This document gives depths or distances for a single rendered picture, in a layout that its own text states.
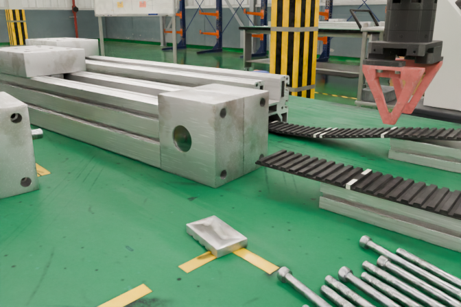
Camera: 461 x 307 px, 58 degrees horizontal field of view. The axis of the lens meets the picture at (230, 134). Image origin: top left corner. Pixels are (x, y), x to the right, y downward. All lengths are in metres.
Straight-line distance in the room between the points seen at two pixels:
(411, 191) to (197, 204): 0.20
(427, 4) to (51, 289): 0.48
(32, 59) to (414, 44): 0.58
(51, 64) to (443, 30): 0.74
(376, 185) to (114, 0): 6.51
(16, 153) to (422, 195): 0.40
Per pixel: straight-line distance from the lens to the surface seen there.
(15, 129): 0.48
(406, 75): 0.51
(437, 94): 0.94
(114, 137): 0.58
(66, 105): 0.67
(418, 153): 0.58
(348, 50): 9.29
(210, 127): 0.44
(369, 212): 0.40
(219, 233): 0.35
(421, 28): 0.55
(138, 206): 0.43
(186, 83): 0.74
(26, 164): 0.49
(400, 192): 0.39
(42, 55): 0.77
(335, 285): 0.31
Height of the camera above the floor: 0.96
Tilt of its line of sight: 16 degrees down
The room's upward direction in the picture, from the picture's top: straight up
